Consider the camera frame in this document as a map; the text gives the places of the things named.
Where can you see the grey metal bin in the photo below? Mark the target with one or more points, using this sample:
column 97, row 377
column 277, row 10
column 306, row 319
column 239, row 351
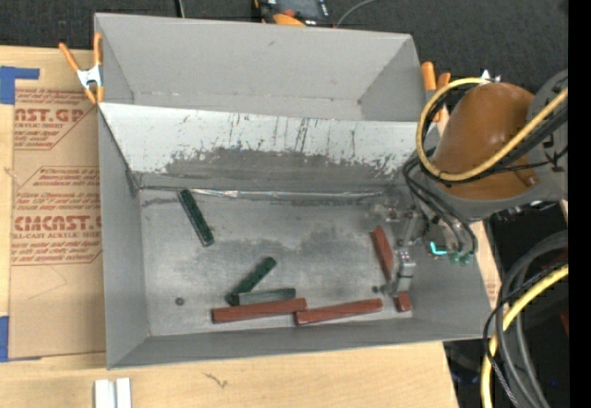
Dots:
column 286, row 231

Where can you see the red-brown flat block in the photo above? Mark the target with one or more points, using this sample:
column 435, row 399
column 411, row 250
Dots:
column 337, row 312
column 258, row 310
column 382, row 254
column 402, row 303

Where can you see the brown cardboard board, red print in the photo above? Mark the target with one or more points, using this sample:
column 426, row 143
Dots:
column 55, row 258

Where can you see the dark green flat block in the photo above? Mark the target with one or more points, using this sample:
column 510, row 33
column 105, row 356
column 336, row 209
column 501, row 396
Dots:
column 255, row 276
column 196, row 218
column 272, row 295

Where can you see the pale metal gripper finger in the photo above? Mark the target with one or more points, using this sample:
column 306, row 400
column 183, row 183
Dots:
column 406, row 270

